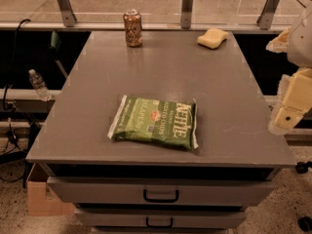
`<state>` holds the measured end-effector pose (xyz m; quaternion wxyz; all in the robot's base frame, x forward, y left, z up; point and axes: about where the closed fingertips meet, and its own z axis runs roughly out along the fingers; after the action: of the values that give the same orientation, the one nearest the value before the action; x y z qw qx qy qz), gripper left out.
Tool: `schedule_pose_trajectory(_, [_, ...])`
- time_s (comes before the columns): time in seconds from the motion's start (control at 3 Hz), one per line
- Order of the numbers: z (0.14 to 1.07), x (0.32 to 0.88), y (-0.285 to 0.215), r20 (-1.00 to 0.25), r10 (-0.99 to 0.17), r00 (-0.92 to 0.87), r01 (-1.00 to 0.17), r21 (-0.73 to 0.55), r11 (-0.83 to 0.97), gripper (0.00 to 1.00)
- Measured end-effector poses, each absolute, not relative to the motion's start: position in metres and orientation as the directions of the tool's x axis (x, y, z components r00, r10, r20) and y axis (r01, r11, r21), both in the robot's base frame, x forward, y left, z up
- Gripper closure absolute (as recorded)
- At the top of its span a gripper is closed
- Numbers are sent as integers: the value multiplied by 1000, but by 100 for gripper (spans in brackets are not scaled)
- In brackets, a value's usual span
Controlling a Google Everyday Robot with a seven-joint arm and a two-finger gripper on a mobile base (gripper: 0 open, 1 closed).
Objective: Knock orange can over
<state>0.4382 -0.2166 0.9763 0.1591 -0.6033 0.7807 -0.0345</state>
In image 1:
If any orange soda can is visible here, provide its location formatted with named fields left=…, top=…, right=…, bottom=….
left=123, top=9, right=142, bottom=47

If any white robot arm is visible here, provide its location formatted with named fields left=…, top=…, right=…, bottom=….
left=266, top=5, right=312, bottom=136

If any grey drawer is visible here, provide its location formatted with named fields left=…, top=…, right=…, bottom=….
left=75, top=209, right=246, bottom=229
left=48, top=176, right=274, bottom=207

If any cardboard box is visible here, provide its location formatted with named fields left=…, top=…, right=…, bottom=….
left=26, top=164, right=75, bottom=216

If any green kettle chips bag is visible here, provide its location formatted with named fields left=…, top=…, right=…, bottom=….
left=107, top=96, right=198, bottom=150

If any grey drawer cabinet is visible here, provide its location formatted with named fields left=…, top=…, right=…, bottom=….
left=27, top=31, right=294, bottom=234

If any left metal railing bracket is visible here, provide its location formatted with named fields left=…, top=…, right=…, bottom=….
left=57, top=0, right=77, bottom=27

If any middle metal railing bracket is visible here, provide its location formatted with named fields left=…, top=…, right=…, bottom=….
left=180, top=0, right=193, bottom=29

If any black cable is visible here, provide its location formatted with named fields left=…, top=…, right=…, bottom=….
left=1, top=18, right=32, bottom=113

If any metal railing bracket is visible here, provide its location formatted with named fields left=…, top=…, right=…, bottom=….
left=256, top=0, right=280, bottom=30
left=180, top=0, right=193, bottom=29
left=57, top=0, right=77, bottom=27

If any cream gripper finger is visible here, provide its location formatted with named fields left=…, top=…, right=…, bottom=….
left=265, top=28, right=291, bottom=54
left=268, top=101, right=304, bottom=136

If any lower grey drawer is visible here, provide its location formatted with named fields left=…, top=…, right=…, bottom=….
left=75, top=209, right=246, bottom=229

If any yellow sponge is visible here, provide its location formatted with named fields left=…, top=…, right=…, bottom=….
left=197, top=28, right=228, bottom=49

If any upper grey drawer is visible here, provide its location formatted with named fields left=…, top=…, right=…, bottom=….
left=48, top=176, right=274, bottom=207

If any right metal railing bracket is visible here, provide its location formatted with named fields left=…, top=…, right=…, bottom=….
left=256, top=0, right=280, bottom=30

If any clear plastic water bottle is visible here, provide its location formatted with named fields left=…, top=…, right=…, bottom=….
left=28, top=69, right=52, bottom=101

